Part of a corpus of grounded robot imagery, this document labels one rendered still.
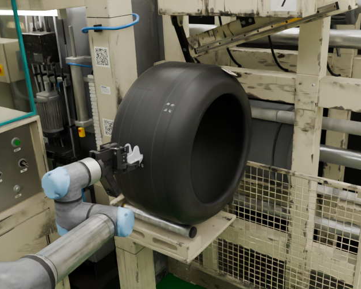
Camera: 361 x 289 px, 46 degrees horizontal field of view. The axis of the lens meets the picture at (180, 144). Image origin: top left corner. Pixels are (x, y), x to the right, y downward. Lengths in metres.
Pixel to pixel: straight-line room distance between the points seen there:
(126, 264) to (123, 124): 0.85
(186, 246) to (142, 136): 0.47
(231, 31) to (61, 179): 0.98
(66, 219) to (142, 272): 0.98
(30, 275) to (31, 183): 1.17
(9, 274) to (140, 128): 0.71
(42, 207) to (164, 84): 0.87
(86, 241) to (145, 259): 1.10
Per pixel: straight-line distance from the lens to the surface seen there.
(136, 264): 2.04
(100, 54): 1.69
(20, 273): 0.85
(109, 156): 1.25
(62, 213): 1.18
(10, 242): 1.96
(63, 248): 0.95
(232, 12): 1.62
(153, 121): 1.37
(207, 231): 1.80
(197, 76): 1.44
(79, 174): 1.16
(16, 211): 1.94
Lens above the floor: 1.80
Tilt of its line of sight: 22 degrees down
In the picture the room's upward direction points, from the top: 3 degrees counter-clockwise
